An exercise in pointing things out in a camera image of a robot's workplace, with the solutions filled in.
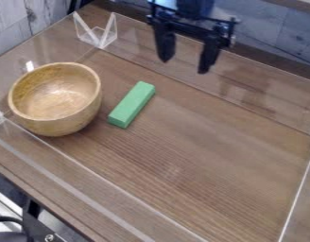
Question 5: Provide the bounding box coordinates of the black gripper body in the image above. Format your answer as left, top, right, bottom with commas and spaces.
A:
147, 0, 238, 39

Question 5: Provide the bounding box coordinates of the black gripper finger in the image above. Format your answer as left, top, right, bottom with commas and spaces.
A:
152, 19, 176, 62
198, 35, 223, 74

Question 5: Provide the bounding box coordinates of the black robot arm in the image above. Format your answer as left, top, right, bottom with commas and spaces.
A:
147, 0, 239, 74

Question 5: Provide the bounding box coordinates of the wooden bowl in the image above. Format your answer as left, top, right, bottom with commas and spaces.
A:
7, 62, 102, 137

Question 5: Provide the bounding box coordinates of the green rectangular block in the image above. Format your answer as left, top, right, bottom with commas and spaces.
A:
107, 81, 155, 129

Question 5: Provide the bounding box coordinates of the clear acrylic corner bracket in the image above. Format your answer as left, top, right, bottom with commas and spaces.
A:
73, 11, 117, 49

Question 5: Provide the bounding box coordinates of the clear acrylic front wall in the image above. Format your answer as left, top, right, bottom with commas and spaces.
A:
0, 118, 207, 242

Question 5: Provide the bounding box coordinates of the black metal table frame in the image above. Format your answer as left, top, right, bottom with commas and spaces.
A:
22, 199, 66, 242

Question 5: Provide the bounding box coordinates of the black cable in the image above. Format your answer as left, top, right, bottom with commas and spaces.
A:
0, 215, 29, 235

